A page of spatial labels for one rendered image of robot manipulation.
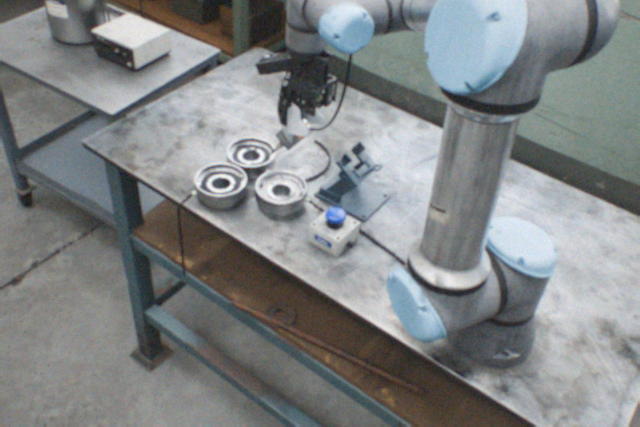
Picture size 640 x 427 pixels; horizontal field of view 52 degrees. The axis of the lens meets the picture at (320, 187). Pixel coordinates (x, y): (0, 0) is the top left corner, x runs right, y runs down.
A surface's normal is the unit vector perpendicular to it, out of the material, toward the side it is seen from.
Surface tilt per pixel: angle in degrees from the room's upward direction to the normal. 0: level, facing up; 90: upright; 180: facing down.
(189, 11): 90
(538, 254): 7
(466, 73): 83
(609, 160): 90
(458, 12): 83
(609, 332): 0
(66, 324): 0
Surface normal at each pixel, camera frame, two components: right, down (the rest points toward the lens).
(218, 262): 0.07, -0.76
